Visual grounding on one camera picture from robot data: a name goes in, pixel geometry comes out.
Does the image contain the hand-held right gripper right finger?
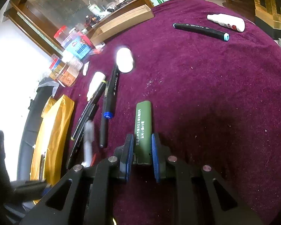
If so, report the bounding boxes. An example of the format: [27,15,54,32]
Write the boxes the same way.
[150,133,265,225]

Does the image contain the gold tray white inside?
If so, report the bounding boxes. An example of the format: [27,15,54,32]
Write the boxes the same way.
[29,94,75,193]

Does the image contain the silver pen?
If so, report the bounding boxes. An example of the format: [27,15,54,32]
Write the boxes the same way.
[83,121,95,168]

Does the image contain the white glue bottle orange cap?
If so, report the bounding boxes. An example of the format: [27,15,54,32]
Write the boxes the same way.
[86,71,106,101]

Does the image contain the white pill bottle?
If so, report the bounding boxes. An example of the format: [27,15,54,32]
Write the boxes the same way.
[116,47,134,73]

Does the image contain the green lighter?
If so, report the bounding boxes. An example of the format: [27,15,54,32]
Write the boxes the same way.
[133,101,153,166]

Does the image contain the cardboard box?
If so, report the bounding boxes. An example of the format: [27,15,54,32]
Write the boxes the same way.
[90,4,154,47]

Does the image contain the wooden sideboard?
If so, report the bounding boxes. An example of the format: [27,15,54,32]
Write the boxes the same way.
[84,0,152,29]

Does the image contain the clear jar orange contents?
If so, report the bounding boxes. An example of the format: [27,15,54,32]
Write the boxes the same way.
[57,60,83,87]

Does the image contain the clear plastic packet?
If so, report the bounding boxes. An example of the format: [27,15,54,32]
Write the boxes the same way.
[91,43,106,55]

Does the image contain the gold framed cabinet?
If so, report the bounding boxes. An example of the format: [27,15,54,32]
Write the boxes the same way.
[254,0,281,40]

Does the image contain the black marker yellow cap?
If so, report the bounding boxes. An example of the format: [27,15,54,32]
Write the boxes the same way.
[70,80,108,141]

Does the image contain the clear jar blue label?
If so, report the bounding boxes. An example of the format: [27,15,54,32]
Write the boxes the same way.
[63,31,94,60]

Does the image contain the clear jar red lid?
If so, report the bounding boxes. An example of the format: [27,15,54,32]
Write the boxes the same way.
[54,26,72,46]

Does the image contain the plain black marker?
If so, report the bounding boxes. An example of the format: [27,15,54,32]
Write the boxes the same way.
[66,103,99,169]
[99,118,109,149]

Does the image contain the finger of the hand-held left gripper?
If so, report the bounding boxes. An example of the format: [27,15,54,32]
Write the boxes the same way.
[13,180,48,203]

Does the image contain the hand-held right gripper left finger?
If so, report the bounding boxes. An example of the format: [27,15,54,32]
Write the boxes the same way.
[20,133,135,225]

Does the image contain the black marker dark blue cap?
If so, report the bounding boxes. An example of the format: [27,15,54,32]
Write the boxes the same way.
[102,63,120,120]

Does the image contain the white spray bottle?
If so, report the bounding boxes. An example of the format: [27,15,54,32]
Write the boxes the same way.
[206,13,246,32]

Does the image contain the black marker light blue caps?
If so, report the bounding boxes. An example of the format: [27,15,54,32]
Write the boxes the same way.
[173,23,230,42]

